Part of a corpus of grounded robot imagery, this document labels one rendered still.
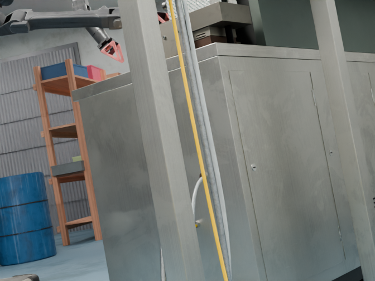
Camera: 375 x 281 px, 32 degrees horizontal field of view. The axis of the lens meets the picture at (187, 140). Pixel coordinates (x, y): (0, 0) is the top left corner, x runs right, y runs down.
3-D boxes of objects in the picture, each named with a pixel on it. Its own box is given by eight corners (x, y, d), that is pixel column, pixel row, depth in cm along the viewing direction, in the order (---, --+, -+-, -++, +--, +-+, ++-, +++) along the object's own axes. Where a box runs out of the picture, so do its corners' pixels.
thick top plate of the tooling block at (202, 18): (160, 55, 234) (157, 38, 235) (251, 23, 209) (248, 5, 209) (129, 54, 222) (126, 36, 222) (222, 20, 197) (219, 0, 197)
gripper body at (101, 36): (118, 43, 274) (107, 30, 275) (111, 39, 264) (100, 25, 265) (106, 53, 275) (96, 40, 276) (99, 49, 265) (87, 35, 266)
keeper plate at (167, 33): (168, 59, 211) (162, 26, 212) (191, 51, 205) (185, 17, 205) (163, 59, 209) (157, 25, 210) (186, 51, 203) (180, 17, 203)
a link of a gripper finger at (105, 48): (128, 56, 270) (114, 39, 271) (123, 53, 263) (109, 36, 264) (116, 67, 271) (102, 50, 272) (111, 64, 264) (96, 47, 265)
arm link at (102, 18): (8, 22, 241) (14, 7, 250) (11, 35, 245) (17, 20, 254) (124, 18, 240) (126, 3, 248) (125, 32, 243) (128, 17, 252)
